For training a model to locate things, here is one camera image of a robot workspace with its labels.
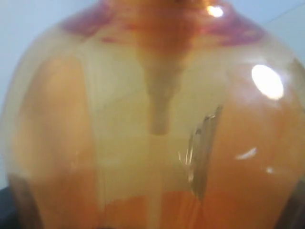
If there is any orange dish soap pump bottle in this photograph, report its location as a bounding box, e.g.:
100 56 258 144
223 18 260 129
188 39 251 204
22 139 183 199
0 0 305 229

